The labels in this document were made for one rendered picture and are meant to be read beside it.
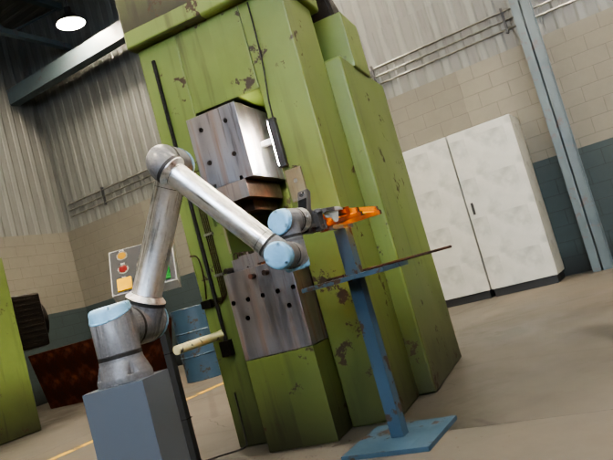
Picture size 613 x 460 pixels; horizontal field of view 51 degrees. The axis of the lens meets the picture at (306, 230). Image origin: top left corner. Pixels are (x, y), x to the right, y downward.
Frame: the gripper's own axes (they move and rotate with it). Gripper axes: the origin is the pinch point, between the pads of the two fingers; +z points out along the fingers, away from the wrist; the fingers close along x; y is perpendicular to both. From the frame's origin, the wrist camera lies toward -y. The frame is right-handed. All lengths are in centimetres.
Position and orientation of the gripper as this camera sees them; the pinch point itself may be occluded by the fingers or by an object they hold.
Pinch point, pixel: (326, 212)
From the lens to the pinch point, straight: 250.7
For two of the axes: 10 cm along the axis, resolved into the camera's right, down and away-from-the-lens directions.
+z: 5.0, -0.6, 8.7
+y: 2.7, 9.6, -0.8
